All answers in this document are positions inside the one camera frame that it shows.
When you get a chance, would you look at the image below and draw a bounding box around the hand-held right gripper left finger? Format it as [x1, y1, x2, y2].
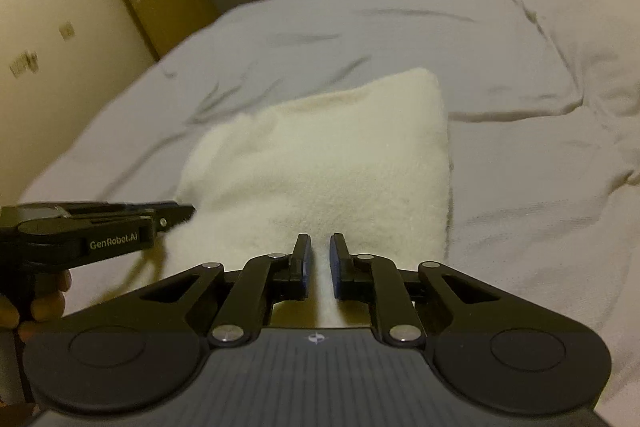
[136, 233, 314, 349]

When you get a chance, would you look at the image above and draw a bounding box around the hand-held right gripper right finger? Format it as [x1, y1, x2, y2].
[329, 232, 507, 349]

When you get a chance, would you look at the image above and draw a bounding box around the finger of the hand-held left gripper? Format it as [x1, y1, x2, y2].
[61, 201, 197, 233]

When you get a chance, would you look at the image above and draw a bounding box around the person's left hand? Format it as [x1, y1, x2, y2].
[0, 268, 72, 344]

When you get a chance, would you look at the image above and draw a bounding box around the cream sweater with blue stripes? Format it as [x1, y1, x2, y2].
[176, 67, 455, 329]

